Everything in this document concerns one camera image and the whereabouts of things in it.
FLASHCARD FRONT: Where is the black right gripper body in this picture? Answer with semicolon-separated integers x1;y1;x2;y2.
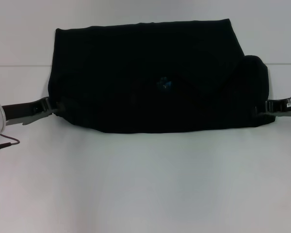
268;94;291;117

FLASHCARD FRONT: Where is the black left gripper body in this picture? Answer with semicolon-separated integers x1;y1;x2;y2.
1;96;51;126

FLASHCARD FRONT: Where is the black shirt with FREE print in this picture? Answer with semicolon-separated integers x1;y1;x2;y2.
48;18;276;134

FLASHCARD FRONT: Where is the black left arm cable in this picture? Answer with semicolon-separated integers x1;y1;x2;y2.
0;134;20;155

